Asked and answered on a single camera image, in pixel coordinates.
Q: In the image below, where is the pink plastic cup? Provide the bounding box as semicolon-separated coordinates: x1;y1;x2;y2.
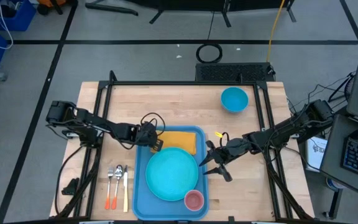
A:
183;189;205;212

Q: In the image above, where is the black arm base cable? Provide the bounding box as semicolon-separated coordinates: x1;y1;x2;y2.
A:
53;144;85;216

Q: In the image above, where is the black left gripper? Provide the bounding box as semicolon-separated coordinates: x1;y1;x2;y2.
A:
134;123;164;152

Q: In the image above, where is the black room divider screen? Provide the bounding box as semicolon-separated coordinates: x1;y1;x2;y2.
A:
85;0;297;28

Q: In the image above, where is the thin black floor cable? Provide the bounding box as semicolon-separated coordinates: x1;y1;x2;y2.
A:
207;11;216;45

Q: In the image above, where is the fork with orange handle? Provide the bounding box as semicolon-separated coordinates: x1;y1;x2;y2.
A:
104;167;114;210

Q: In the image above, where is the white printed paper sheet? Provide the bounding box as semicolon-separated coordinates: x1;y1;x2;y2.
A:
305;136;329;173

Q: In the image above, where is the white and blue roll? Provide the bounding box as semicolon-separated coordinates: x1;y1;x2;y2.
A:
325;177;345;192

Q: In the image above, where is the yellow hanging cable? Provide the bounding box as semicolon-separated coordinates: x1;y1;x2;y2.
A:
265;0;287;63

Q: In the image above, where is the large blue storage bin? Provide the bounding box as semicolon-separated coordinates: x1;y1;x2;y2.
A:
0;0;37;32

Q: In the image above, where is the black desk leg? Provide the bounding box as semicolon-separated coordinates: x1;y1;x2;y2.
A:
323;188;344;220

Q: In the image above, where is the knife with cream handle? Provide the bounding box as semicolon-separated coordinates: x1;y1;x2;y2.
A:
122;165;129;213

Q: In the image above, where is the blue plastic tray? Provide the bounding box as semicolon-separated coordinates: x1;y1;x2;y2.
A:
131;125;210;222

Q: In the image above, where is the coiled black cable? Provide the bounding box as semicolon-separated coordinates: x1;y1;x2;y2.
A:
195;42;224;65

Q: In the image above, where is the turquoise bowl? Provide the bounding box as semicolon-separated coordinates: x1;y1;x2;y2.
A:
220;86;249;114

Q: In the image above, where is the dark grey keyboard desk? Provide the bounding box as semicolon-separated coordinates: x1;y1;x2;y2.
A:
319;113;358;202

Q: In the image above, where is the yellow cloth napkin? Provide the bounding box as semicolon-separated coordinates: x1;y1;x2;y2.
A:
150;130;198;156

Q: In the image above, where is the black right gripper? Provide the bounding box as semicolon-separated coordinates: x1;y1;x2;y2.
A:
199;138;253;183

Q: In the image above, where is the black aluminium rig frame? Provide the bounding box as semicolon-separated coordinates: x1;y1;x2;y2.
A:
50;70;316;224

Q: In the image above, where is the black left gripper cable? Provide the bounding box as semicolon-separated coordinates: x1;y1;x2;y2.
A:
140;112;167;147

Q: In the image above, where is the turquoise round plate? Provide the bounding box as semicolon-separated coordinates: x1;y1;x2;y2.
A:
145;147;200;202

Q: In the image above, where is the black clamp bracket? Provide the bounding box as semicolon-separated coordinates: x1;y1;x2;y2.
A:
61;177;81;197

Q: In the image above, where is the orange and black bag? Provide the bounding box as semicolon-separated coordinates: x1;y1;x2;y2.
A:
36;0;76;16

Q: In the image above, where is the spoon with orange handle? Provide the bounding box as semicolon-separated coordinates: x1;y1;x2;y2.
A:
111;164;124;210

